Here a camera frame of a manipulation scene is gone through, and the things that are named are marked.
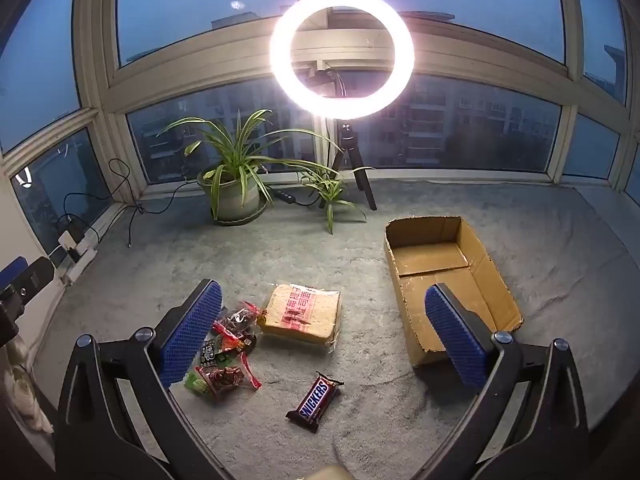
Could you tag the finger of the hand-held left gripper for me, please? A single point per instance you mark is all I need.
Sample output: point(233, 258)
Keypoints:
point(11, 270)
point(39, 272)

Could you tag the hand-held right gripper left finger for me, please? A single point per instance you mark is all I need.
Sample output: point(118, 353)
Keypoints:
point(192, 335)

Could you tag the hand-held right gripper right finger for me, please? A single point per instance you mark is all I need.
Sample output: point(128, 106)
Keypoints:
point(455, 335)

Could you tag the small black snack packet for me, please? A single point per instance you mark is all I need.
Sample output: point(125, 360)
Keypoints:
point(209, 350)

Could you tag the small green snack packet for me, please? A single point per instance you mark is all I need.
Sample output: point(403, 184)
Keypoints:
point(225, 358)

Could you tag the clear red-edged snack packet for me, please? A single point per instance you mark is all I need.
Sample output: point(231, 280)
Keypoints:
point(240, 322)

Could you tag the red snack packet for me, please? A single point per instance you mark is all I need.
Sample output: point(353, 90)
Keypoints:
point(225, 376)

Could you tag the cardboard box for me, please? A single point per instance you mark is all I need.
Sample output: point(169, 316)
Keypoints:
point(435, 255)

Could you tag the tan bread packet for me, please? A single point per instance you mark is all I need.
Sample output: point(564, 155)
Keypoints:
point(300, 315)

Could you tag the brown chocolate bar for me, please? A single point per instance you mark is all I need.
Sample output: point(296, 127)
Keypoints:
point(314, 402)

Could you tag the white power strip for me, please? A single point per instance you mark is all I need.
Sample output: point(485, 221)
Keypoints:
point(80, 265)

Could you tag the black charger plug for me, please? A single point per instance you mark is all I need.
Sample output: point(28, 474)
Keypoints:
point(75, 232)

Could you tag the light printed clothing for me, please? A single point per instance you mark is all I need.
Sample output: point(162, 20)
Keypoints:
point(20, 390)

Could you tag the green pot saucer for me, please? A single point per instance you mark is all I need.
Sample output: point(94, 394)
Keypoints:
point(250, 219)

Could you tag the potted spider plant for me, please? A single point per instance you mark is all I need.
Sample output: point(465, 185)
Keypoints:
point(235, 195)

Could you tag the black tripod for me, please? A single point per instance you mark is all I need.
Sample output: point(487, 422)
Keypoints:
point(364, 180)

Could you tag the small spider plant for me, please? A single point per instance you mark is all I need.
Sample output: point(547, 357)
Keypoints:
point(330, 192)

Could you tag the cream window frame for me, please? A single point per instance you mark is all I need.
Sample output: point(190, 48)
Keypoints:
point(200, 55)

